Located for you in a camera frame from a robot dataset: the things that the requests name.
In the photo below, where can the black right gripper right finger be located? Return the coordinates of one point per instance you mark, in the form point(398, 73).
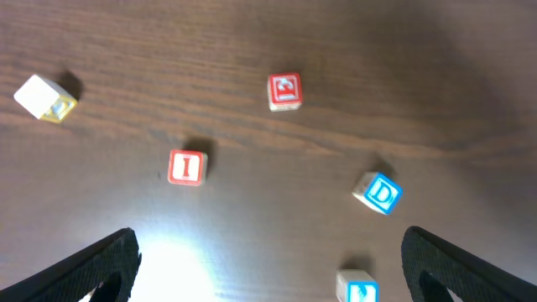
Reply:
point(435, 270)

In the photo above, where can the blue letter D block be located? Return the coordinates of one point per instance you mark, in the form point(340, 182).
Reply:
point(378, 192)

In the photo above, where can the blue letter block at edge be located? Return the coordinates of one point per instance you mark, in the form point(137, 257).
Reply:
point(355, 285)

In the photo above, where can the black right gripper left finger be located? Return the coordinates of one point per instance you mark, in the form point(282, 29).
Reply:
point(108, 268)

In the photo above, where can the white block with number three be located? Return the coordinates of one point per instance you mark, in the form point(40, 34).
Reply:
point(45, 99)

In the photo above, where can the red letter I block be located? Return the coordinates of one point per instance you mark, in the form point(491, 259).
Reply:
point(187, 167)

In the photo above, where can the red letter E block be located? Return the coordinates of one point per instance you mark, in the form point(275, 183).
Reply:
point(284, 92)

